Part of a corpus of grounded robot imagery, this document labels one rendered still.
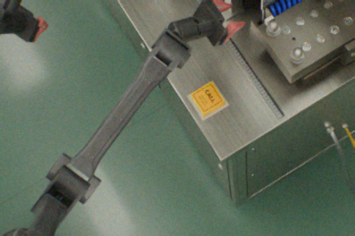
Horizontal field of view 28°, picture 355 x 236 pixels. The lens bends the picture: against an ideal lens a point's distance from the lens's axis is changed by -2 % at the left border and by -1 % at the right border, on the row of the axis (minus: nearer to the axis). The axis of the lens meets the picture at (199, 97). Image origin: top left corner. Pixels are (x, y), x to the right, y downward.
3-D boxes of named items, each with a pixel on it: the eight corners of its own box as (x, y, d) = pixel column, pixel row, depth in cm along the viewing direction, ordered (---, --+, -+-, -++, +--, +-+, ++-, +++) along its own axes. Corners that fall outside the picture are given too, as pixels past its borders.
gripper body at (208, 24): (219, 45, 181) (196, 53, 176) (197, 14, 184) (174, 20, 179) (230, 30, 176) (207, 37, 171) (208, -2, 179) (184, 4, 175)
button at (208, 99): (189, 97, 197) (189, 93, 194) (211, 83, 197) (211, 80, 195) (204, 117, 194) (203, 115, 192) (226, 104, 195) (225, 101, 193)
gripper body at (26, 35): (12, 1, 184) (-5, 1, 177) (41, 20, 182) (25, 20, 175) (2, 23, 186) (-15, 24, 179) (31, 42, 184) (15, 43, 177)
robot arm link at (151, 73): (83, 206, 163) (44, 177, 162) (83, 203, 169) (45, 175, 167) (196, 55, 168) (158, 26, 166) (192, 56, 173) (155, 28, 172)
